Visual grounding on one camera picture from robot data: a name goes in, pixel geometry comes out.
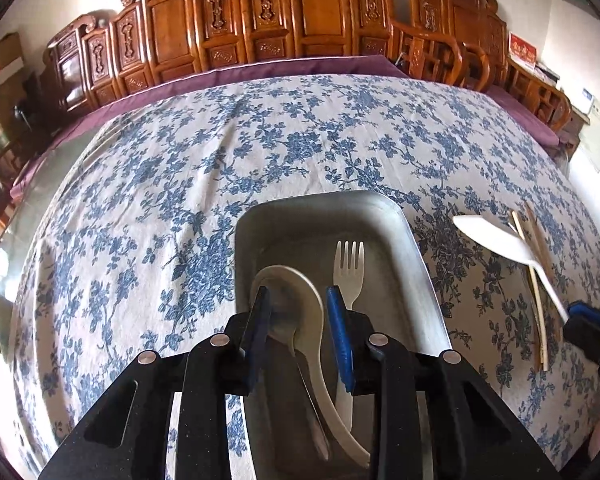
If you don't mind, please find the light bamboo chopstick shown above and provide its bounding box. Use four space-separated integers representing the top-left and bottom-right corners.
510 210 548 372

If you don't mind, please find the white plastic spoon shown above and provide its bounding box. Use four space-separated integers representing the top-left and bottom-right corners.
250 264 370 469

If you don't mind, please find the white plastic fork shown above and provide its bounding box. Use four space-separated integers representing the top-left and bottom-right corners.
332 240 365 430

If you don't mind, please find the dark brown chopstick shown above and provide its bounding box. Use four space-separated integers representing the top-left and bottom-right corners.
524 203 567 321

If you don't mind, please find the metal spoon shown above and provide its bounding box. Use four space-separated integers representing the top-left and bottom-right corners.
265 280 330 462

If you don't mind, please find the person's right hand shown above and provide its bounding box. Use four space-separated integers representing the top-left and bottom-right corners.
588 420 600 460

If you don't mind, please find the wooden side table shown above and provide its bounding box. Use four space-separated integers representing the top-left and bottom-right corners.
558 106 591 159

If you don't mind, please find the purple armchair cushion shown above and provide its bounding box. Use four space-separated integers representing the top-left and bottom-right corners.
486 86 559 148

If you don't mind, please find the blue floral tablecloth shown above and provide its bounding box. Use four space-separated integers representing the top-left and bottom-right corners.
9 75 600 474

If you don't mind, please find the rectangular metal tray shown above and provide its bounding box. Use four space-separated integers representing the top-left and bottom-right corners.
235 191 452 479

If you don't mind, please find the red calendar card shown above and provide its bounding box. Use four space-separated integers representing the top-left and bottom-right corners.
508 32 538 70

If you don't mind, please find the carved wooden armchair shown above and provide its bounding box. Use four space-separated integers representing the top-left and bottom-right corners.
410 0 571 132

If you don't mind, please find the purple sofa cushion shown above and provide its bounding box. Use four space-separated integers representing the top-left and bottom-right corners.
9 55 405 203

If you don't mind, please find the carved wooden sofa bench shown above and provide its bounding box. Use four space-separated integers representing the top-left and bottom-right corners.
40 0 464 116

